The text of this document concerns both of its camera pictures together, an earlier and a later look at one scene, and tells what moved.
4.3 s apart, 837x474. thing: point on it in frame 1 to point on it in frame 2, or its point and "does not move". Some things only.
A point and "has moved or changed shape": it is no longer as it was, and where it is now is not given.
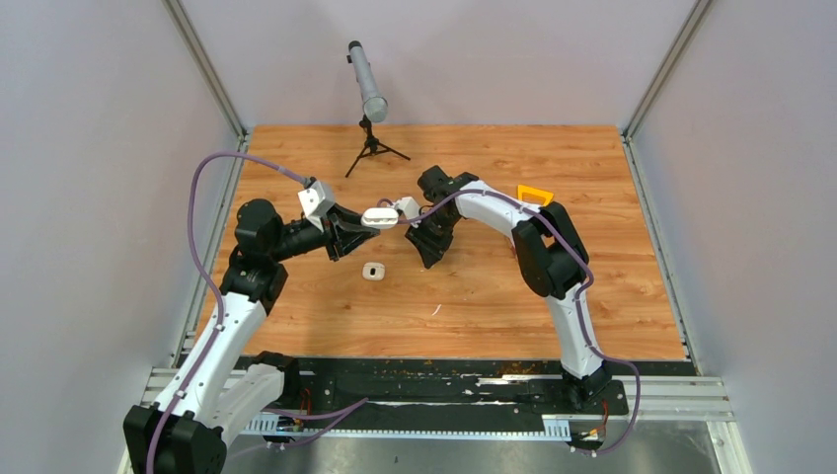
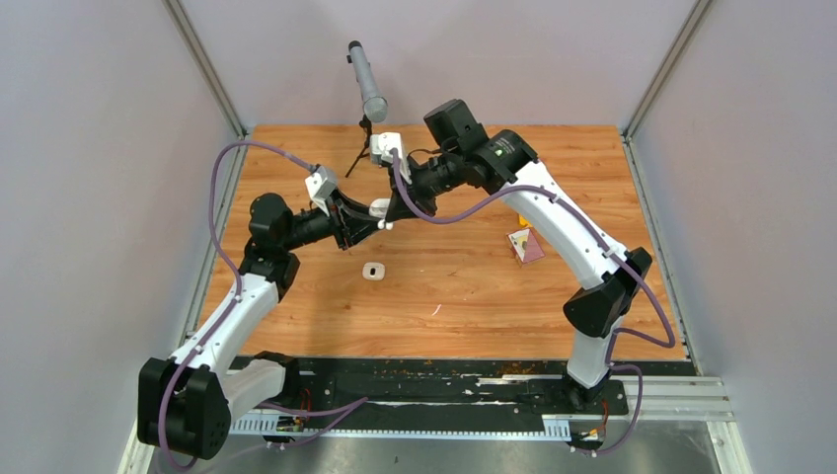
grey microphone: (375, 108) does not move
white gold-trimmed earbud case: (373, 271) does not move
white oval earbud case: (380, 217) has moved or changed shape
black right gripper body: (434, 231) to (427, 181)
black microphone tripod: (372, 145) does not move
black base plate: (451, 386) does not move
